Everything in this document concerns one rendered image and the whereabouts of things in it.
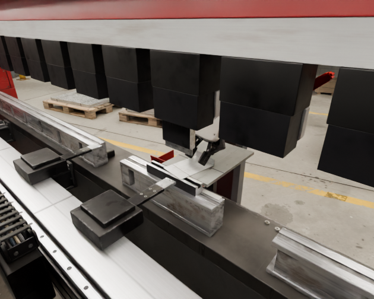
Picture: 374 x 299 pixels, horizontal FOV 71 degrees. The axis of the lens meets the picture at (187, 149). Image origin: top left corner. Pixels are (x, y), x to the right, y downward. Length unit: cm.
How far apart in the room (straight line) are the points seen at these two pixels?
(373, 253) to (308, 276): 163
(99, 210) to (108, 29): 46
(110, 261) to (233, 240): 33
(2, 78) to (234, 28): 237
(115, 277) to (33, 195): 37
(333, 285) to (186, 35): 57
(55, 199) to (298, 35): 65
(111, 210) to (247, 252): 35
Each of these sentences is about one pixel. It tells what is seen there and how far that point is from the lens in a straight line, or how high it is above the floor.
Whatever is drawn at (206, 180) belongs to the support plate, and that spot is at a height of 100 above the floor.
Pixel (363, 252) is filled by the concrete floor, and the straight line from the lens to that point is 223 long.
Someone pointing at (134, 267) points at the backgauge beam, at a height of 98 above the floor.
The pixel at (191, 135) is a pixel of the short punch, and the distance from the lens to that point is 66.
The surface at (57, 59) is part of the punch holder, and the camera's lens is 108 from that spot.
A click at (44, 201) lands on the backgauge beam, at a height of 98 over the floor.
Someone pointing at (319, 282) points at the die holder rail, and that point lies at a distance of 64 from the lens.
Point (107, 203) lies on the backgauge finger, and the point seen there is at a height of 103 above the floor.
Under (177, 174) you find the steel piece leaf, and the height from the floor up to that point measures 100.
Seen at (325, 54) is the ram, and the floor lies 136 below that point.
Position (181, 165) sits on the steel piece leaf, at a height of 100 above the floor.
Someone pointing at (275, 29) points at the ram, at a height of 139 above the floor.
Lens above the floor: 140
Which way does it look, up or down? 26 degrees down
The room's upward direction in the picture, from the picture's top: straight up
